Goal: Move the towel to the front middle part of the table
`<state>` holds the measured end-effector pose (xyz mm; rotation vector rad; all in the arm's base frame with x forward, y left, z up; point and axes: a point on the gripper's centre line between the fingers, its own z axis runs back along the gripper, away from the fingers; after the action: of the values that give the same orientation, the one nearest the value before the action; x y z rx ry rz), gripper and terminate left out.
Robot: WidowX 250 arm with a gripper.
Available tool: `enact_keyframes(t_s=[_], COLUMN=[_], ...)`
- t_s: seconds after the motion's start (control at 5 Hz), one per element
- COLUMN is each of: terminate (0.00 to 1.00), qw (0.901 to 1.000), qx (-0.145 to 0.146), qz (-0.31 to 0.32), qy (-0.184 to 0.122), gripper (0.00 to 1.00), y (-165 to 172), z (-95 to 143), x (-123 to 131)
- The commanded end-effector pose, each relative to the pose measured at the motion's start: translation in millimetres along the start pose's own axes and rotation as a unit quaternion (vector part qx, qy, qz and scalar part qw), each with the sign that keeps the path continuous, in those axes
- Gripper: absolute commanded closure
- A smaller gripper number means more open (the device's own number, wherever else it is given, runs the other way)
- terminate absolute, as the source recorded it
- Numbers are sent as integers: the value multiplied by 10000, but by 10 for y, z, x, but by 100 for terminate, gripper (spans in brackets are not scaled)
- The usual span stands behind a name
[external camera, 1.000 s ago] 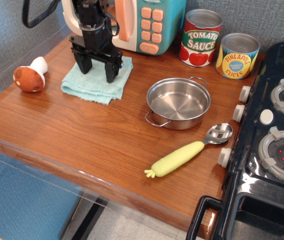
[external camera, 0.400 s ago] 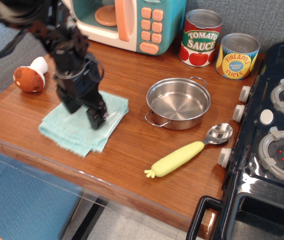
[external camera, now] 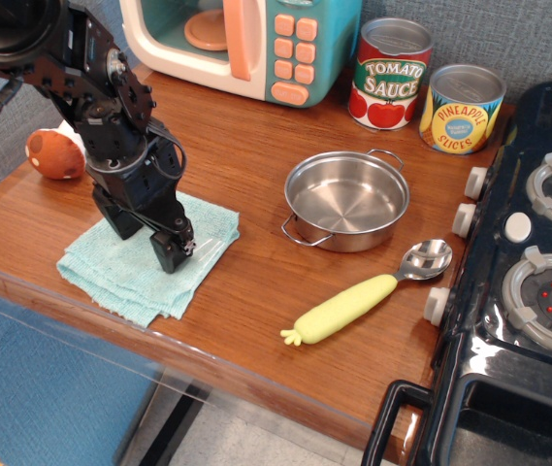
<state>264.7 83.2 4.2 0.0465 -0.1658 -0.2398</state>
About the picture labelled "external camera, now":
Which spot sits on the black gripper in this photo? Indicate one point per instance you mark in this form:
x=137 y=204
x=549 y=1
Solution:
x=142 y=193

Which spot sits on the light blue napkin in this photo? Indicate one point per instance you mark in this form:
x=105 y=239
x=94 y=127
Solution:
x=125 y=277

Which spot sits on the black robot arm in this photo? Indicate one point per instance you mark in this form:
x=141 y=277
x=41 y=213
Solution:
x=71 y=59

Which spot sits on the brown plush mushroom toy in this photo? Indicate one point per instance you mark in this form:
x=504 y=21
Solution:
x=57 y=153

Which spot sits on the small steel pot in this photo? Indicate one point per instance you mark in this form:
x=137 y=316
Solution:
x=345 y=201

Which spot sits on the teal toy microwave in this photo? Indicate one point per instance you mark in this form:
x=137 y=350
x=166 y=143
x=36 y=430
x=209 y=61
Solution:
x=285 y=52

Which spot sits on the tomato sauce can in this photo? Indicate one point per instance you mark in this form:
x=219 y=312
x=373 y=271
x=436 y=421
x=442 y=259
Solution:
x=392 y=59

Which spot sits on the pineapple slices can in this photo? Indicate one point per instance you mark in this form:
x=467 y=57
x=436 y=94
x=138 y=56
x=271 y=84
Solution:
x=461 y=108

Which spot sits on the dark blue toy stove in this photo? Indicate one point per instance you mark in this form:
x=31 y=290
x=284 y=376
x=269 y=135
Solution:
x=490 y=402

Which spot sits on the spoon with yellow-green handle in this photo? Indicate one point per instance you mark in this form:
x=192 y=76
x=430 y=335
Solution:
x=423 y=261

